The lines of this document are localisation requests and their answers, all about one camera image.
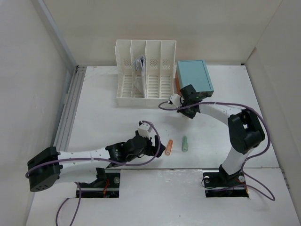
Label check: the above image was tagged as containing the orange highlighter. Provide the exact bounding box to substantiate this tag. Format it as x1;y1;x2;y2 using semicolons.
165;139;173;156

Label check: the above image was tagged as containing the green highlighter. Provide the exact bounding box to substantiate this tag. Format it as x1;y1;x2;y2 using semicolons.
182;136;188;152

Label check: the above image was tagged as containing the white Canon manual booklet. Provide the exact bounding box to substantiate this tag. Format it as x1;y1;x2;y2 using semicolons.
133;54;146;97

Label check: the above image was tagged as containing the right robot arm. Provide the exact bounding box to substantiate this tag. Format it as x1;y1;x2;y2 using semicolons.
169;85;265;188

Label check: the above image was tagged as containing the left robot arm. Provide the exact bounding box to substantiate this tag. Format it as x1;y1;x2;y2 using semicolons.
25;134;166;193

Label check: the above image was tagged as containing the teal drawer box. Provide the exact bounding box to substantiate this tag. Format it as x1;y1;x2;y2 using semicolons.
175;60;214;98

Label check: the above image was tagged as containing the white file organizer rack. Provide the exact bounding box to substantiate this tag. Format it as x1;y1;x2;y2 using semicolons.
115;40;176;108

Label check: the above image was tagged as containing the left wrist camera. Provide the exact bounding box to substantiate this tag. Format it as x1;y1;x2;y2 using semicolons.
138;121;152;139

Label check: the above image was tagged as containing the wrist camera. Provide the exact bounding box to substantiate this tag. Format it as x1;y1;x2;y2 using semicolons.
169;93;182;107
138;121;152;139

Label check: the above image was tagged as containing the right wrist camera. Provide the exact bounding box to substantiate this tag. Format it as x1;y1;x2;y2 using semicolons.
169;93;182;107

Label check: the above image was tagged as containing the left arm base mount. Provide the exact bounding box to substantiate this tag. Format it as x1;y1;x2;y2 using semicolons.
79;168;121;198

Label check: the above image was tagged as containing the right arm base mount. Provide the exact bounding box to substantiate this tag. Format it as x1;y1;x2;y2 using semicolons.
201;169;249;198

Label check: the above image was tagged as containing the aluminium rail frame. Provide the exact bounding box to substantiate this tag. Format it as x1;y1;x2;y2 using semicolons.
51;65;87;152

